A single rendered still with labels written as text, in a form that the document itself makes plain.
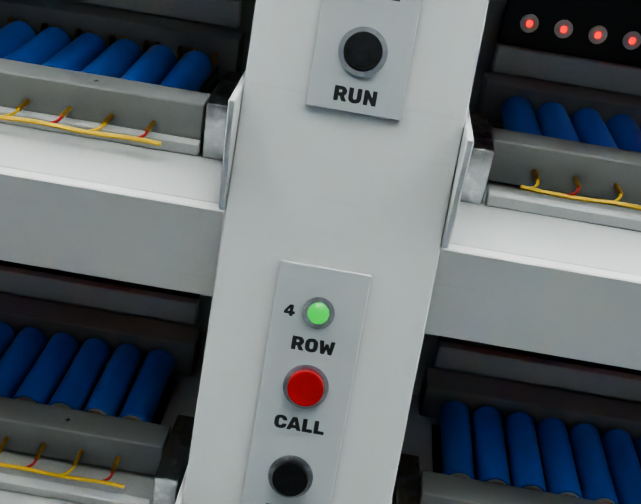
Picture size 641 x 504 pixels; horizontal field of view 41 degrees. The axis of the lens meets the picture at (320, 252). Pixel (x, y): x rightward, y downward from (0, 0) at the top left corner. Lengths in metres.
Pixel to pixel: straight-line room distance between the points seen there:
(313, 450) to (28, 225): 0.16
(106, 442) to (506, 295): 0.23
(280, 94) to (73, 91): 0.11
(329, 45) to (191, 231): 0.10
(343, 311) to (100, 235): 0.11
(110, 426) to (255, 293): 0.15
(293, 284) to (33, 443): 0.19
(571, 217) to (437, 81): 0.10
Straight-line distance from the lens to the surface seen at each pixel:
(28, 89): 0.44
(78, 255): 0.40
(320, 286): 0.37
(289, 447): 0.40
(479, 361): 0.57
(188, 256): 0.39
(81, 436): 0.49
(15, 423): 0.50
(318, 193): 0.37
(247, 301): 0.38
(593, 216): 0.43
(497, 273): 0.38
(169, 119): 0.42
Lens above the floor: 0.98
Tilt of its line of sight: 11 degrees down
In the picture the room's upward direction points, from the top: 10 degrees clockwise
